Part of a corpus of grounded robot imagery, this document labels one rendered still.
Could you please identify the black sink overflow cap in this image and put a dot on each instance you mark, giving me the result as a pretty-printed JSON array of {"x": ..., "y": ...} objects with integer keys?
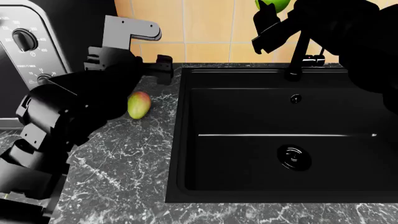
[{"x": 295, "y": 98}]

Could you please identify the black sink faucet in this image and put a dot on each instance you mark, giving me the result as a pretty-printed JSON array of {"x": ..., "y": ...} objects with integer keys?
[{"x": 298, "y": 60}]

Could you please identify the silver toaster oven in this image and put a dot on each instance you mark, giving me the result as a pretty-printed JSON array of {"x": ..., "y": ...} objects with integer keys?
[{"x": 34, "y": 60}]

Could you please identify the black kitchen sink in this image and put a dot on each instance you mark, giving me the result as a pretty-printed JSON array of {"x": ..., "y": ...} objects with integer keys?
[{"x": 280, "y": 130}]

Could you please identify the black timer knob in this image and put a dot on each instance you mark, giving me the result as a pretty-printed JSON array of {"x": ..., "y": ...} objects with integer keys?
[{"x": 43, "y": 79}]

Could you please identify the green round fruit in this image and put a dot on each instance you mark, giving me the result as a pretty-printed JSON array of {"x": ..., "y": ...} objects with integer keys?
[{"x": 280, "y": 5}]

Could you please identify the red-green mango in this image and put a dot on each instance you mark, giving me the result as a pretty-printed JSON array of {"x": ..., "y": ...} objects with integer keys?
[{"x": 139, "y": 105}]

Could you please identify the grey gripper camera bracket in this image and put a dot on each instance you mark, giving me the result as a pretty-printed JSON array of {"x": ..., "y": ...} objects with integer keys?
[{"x": 124, "y": 30}]

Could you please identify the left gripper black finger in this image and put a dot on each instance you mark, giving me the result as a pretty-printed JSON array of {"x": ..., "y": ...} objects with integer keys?
[
  {"x": 164, "y": 67},
  {"x": 92, "y": 58}
]

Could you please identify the black sink drain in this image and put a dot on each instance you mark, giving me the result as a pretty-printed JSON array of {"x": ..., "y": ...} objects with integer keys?
[{"x": 294, "y": 157}]

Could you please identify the black temperature knob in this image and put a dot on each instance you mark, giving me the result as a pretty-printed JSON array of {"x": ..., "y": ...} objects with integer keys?
[{"x": 25, "y": 39}]

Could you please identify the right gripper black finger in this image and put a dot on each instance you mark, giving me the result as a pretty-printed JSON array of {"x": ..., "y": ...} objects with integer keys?
[{"x": 265, "y": 17}]

